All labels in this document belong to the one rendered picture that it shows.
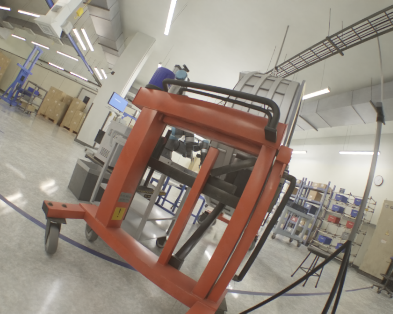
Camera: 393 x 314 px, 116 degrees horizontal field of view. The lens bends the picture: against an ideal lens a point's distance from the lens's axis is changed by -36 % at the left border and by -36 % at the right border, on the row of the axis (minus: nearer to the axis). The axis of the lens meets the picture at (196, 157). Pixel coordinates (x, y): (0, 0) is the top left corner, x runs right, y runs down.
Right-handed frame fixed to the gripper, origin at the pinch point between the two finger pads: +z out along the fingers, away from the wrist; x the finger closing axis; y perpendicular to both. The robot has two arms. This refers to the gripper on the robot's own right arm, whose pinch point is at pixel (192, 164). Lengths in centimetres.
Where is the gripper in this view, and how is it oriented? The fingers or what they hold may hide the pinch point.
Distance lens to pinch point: 177.9
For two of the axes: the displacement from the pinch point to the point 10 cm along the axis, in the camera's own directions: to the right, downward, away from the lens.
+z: 0.0, 10.0, -0.9
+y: -9.6, 0.2, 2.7
